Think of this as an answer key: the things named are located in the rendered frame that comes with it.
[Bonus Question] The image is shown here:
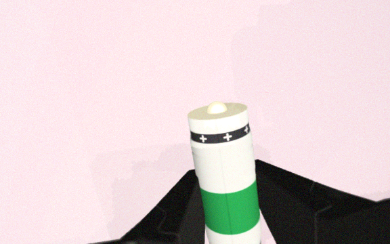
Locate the white and green battery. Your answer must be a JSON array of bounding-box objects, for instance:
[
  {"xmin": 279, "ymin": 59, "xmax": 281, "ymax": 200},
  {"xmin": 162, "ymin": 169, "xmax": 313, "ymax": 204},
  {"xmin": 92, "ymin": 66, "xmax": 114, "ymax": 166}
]
[{"xmin": 187, "ymin": 101, "xmax": 262, "ymax": 244}]

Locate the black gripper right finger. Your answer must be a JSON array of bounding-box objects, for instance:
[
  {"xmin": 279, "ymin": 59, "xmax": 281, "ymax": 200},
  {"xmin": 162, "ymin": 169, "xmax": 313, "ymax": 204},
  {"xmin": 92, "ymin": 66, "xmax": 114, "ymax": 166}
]
[{"xmin": 255, "ymin": 159, "xmax": 390, "ymax": 244}]

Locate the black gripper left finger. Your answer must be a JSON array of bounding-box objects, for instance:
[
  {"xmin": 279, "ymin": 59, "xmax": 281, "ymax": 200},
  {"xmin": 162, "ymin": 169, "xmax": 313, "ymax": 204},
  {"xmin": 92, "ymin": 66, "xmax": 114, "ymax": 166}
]
[{"xmin": 88, "ymin": 169, "xmax": 205, "ymax": 244}]

